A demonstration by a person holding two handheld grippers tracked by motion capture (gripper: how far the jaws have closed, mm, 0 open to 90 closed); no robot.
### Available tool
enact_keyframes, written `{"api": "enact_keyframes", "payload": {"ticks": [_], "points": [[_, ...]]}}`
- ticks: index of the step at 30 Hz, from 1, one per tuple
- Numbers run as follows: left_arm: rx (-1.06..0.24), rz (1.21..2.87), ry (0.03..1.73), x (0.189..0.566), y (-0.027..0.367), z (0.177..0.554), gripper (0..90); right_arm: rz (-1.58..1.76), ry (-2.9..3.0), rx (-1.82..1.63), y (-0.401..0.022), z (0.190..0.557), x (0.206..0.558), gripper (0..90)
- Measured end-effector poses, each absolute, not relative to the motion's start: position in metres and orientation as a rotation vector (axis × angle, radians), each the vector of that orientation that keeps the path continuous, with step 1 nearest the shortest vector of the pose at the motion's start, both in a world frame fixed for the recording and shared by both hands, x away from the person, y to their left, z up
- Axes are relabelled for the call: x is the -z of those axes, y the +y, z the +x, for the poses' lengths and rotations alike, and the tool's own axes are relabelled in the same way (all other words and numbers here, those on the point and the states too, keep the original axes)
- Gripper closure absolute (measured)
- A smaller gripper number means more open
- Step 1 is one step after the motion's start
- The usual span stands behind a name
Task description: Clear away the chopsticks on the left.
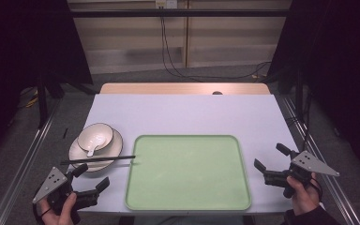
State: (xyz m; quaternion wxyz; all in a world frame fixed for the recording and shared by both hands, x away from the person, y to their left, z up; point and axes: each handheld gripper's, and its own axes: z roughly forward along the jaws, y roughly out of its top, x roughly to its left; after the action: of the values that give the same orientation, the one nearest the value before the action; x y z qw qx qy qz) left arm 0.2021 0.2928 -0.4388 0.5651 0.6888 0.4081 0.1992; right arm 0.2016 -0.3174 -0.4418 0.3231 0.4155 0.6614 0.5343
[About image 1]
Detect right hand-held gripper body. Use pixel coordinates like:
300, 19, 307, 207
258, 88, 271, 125
263, 150, 341, 200

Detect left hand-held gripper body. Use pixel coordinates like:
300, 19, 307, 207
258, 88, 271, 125
32, 167, 101, 225

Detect person's right hand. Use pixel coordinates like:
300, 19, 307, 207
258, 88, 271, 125
285, 173, 322, 217

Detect person's left hand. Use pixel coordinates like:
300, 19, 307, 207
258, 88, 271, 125
37, 191, 78, 225

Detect black chopstick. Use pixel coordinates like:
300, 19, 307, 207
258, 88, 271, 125
59, 155, 137, 165
60, 157, 133, 167

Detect white ceramic spoon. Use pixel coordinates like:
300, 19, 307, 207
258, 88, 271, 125
85, 135, 108, 158

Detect white ceramic plate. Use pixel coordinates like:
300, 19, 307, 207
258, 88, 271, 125
67, 127, 124, 173

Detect white ceramic bowl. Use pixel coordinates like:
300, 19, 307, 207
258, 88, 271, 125
76, 122, 114, 154

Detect black metal stand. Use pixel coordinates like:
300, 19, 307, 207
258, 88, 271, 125
36, 69, 50, 128
294, 67, 305, 120

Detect green plastic tray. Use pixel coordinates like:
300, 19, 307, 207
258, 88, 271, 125
124, 134, 253, 212

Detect white table mat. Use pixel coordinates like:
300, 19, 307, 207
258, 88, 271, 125
70, 93, 300, 216

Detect black curtain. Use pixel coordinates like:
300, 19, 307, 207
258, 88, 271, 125
266, 0, 360, 172
0, 0, 94, 167

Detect wooden table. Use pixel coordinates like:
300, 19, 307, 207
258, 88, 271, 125
99, 82, 272, 96

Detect aluminium frame rail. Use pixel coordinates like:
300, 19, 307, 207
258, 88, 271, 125
0, 98, 62, 225
280, 97, 360, 225

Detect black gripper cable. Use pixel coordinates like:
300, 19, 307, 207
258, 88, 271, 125
308, 172, 324, 202

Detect yellow cable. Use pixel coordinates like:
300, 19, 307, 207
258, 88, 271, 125
23, 89, 40, 109

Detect black floor cable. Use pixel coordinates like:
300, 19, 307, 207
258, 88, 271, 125
158, 7, 273, 81

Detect black horizontal frame bar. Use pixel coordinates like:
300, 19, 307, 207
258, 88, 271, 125
69, 8, 291, 19

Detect white wall socket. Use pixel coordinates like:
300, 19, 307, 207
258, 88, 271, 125
155, 0, 179, 9

